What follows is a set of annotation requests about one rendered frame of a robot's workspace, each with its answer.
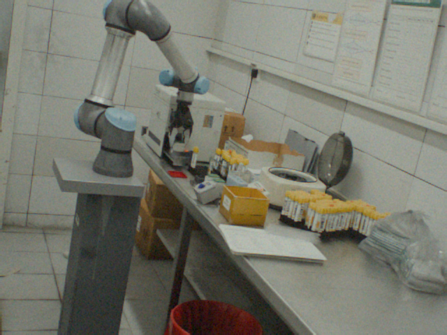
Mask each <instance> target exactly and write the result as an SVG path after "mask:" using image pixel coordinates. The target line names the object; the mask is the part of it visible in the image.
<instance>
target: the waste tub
mask: <svg viewBox="0 0 447 335"><path fill-rule="evenodd" d="M270 201H271V200H270V199H269V198H268V197H267V196H265V195H264V194H263V193H262V192H261V191H260V190H258V189H257V188H250V187H243V186H230V185H223V191H222V195H221V201H220V205H219V212H220V213H221V214H222V216H223V217H224V218H225V219H226V220H227V221H228V222H229V223H230V224H237V225H254V226H263V227H264V225H265V219H266V216H267V212H268V207H269V203H270Z"/></svg>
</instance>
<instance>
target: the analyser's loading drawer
mask: <svg viewBox="0 0 447 335"><path fill-rule="evenodd" d="M170 150H171V147H170V148H169V149H163V152H164V153H165V154H166V155H167V157H168V158H169V159H170V160H171V161H172V162H173V165H179V166H187V167H188V164H189V157H184V153H185V151H175V150H173V152H172V154H171V153H170Z"/></svg>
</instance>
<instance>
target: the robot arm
mask: <svg viewBox="0 0 447 335"><path fill-rule="evenodd" d="M103 16H104V20H105V21H106V24H105V29H106V30H107V32H108V34H107V37H106V40H105V45H104V47H103V52H102V54H101V58H100V61H99V65H98V69H97V71H96V76H95V79H94V83H93V87H92V89H91V94H90V95H89V96H86V97H85V100H84V102H83V103H80V104H79V105H78V106H77V107H76V109H75V111H74V114H73V120H74V124H75V126H76V128H77V129H78V130H79V131H80V132H82V133H84V134H85V135H89V136H94V137H97V138H99V139H101V148H100V151H99V153H98V155H97V157H96V159H95V161H94V163H93V166H92V170H93V171H94V172H95V173H97V174H103V175H106V176H110V177H131V176H132V175H133V164H132V158H131V151H132V146H133V139H134V135H135V130H136V117H135V115H134V114H132V113H131V112H129V111H127V110H123V109H121V108H117V107H115V104H114V102H113V98H114V95H115V91H116V88H117V84H118V81H119V74H120V71H121V68H122V64H123V61H124V57H125V54H126V50H127V47H128V44H129V40H130V39H132V38H134V37H135V33H136V31H140V32H142V33H144V34H145V35H146V36H147V37H148V38H149V39H150V40H151V41H152V42H155V43H156V44H157V46H158V47H159V49H160V51H162V54H163V56H164V57H165V58H166V60H167V61H168V62H169V63H170V65H171V66H172V67H173V68H164V69H163V70H162V71H161V72H160V76H159V81H160V83H161V84H162V85H163V86H165V87H174V88H176V89H178V90H177V92H176V94H177V98H176V99H177V100H176V103H177V109H176V111H171V113H170V119H171V120H170V121H169V123H170V126H169V134H168V138H169V145H170V147H172V146H173V144H174V143H173V142H174V139H175V136H176V134H177V133H178V131H177V129H176V126H177V128H179V127H182V128H184V131H183V141H184V142H185V145H184V147H185V146H186V145H187V143H188V141H189V139H190V137H191V134H192V131H193V125H194V122H193V118H192V116H191V112H190V109H189V107H188V105H192V103H193V100H194V96H195V94H199V95H204V94H206V93H207V91H208V89H209V87H210V82H209V80H208V79H207V78H206V77H204V76H201V75H200V73H199V72H198V67H196V66H194V64H193V63H192V62H191V60H190V59H189V58H188V56H187V55H186V53H185V51H184V50H183V49H182V46H181V45H180V44H179V42H178V41H177V39H176V37H175V36H174V35H173V33H172V31H171V25H170V23H169V22H168V21H167V19H166V17H165V16H164V15H163V13H162V12H161V11H160V10H159V9H158V8H157V7H156V6H155V5H154V4H152V3H151V2H149V1H147V0H107V1H106V2H105V3H104V7H103ZM171 115H172V117H171Z"/></svg>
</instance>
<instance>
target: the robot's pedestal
mask: <svg viewBox="0 0 447 335"><path fill-rule="evenodd" d="M141 199H142V198H138V197H128V196H118V195H99V194H88V193H78V194H77V199H76V204H75V213H74V218H73V228H72V233H71V242H70V248H69V253H68V262H67V267H66V276H65V281H64V291H63V296H62V301H61V310H60V316H59V324H58V330H57V335H119V327H120V322H121V318H122V310H123V305H124V298H125V294H126V286H127V281H128V277H129V269H130V264H131V256H132V252H133V245H134V240H135V232H136V228H137V223H138V215H139V211H140V203H141Z"/></svg>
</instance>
